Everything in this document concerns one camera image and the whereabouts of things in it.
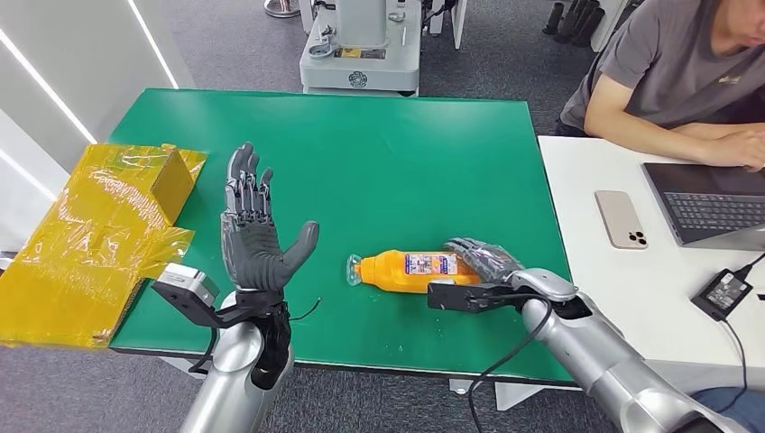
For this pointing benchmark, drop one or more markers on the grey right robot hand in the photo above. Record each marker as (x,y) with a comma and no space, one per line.
(487,260)

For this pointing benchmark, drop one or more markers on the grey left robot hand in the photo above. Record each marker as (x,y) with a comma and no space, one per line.
(254,251)

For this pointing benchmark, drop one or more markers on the orange plastic bottle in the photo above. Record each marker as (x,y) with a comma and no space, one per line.
(388,275)

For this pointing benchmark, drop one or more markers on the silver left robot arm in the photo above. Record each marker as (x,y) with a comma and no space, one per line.
(233,370)

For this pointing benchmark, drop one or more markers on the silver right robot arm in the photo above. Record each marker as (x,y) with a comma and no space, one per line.
(597,358)

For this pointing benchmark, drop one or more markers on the beige smartphone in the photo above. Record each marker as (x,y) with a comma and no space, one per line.
(620,218)

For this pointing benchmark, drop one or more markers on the yellow-taped cardboard box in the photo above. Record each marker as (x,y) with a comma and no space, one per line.
(78,251)

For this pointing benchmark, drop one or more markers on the grey-white robot stand machine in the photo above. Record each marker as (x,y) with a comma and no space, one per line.
(358,60)

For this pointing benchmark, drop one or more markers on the dark grey laptop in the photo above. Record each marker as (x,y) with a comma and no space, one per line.
(711,203)

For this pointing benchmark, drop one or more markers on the white stand legs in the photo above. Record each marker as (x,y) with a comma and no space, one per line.
(459,24)

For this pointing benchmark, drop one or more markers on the black power adapter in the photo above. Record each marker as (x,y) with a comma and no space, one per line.
(723,293)

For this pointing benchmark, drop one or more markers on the chrome stand base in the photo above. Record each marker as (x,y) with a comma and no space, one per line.
(281,7)

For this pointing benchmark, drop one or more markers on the person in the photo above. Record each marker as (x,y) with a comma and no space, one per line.
(657,66)

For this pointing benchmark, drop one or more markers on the seated person's leg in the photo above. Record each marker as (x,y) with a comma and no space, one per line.
(735,412)

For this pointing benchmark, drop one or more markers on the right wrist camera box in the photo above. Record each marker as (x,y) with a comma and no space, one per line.
(454,297)

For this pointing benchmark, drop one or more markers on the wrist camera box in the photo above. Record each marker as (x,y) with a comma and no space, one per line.
(185,287)
(454,297)

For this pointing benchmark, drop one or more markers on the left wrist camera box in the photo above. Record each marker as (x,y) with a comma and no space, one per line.
(185,287)

